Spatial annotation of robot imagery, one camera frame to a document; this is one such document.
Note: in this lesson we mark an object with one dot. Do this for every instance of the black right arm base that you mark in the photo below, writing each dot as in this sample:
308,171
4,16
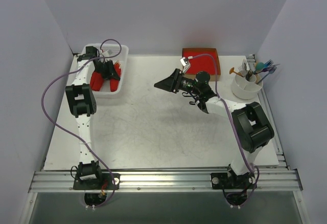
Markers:
237,189

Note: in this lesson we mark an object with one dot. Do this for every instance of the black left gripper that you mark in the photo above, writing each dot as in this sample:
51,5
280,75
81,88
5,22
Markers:
106,68

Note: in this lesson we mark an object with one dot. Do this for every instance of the brown cardboard box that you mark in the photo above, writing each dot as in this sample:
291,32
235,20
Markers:
213,77

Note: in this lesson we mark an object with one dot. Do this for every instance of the teal spoon in cup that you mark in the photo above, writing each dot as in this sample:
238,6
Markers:
259,66

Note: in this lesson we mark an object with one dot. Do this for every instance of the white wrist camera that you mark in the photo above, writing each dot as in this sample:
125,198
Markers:
185,61
107,53

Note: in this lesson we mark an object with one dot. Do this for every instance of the white utensil holder cup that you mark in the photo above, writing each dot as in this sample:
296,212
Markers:
244,89

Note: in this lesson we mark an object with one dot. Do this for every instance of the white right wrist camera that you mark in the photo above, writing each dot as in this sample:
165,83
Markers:
185,61

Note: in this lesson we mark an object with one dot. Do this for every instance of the red rolled napkin left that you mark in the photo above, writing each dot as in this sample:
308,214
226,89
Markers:
95,78

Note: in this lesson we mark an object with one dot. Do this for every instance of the white plastic basket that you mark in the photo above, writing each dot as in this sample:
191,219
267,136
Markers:
119,53

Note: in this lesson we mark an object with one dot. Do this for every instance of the red paper napkin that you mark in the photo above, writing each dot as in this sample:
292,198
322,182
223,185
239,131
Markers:
113,82

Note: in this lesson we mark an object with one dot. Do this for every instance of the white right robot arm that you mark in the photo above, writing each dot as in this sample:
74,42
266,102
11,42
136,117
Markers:
249,122

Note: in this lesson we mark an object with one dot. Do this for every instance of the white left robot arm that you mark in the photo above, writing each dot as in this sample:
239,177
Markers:
82,105

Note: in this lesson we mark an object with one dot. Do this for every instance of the aluminium rail frame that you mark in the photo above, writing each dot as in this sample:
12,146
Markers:
165,150

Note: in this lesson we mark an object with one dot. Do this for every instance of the red napkin stack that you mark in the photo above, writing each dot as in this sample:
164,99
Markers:
202,63

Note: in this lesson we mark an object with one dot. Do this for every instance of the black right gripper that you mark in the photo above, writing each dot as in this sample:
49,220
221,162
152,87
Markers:
176,81

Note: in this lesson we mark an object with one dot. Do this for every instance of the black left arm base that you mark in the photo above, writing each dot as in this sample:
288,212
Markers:
98,192

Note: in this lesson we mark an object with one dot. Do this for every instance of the silver metal fork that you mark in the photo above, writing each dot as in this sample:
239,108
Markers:
244,71

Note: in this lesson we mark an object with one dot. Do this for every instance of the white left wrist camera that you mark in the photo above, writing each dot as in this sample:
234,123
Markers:
107,53

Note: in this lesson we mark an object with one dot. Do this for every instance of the blue plastic fork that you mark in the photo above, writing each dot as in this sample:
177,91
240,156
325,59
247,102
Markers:
269,68

